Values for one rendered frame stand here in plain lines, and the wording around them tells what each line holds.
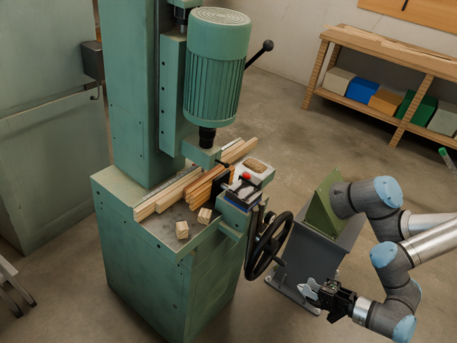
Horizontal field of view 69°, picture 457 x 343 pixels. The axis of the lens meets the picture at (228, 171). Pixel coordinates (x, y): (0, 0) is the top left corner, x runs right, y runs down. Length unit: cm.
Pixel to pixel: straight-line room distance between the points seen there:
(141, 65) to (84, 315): 136
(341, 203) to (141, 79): 105
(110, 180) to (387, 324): 111
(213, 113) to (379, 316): 80
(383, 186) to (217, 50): 97
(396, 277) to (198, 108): 81
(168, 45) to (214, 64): 17
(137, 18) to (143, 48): 8
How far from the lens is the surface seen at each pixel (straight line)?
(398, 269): 121
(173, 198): 117
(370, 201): 161
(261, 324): 201
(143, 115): 119
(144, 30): 107
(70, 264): 221
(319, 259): 185
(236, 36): 94
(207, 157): 115
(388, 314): 120
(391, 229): 165
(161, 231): 111
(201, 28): 94
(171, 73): 108
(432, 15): 411
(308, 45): 449
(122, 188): 141
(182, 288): 138
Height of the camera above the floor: 175
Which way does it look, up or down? 39 degrees down
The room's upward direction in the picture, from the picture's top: 10 degrees clockwise
